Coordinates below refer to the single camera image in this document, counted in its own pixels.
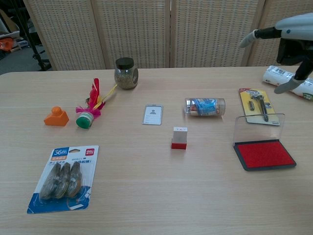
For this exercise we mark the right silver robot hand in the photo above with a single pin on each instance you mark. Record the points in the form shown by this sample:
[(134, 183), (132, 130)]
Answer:
[(297, 27)]

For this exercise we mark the white stamp with red base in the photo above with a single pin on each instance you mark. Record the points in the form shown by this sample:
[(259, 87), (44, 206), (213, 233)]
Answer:
[(179, 137)]

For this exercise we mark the razor in yellow blister pack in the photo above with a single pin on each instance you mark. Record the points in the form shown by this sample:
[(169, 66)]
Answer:
[(259, 105)]

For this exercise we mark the red ink pad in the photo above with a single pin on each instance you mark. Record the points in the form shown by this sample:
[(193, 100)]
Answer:
[(265, 154)]

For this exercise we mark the small orange block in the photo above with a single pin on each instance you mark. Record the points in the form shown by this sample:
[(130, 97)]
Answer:
[(56, 118)]

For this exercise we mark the white bottle with yellow cap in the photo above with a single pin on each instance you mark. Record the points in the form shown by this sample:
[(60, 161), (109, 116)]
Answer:
[(276, 74)]

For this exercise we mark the clear plastic snack jar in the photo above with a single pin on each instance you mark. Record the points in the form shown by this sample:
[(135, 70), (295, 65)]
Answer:
[(204, 107)]

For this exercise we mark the wooden woven folding screen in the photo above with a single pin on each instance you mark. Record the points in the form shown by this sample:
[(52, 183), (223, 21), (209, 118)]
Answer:
[(156, 31)]

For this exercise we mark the white ID badge holder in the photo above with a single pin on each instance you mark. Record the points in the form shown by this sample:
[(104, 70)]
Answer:
[(153, 114)]

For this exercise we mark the glass jar with black lid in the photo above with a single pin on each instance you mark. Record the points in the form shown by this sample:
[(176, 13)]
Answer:
[(126, 74)]

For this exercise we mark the colourful feather shuttlecock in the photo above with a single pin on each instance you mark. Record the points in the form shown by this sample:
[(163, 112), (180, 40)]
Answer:
[(89, 112)]

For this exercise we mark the black tripod stand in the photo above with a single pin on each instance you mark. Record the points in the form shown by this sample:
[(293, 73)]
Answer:
[(34, 44)]

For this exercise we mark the blue correction tape blister pack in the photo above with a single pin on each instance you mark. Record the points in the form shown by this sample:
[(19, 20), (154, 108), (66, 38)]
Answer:
[(64, 178)]

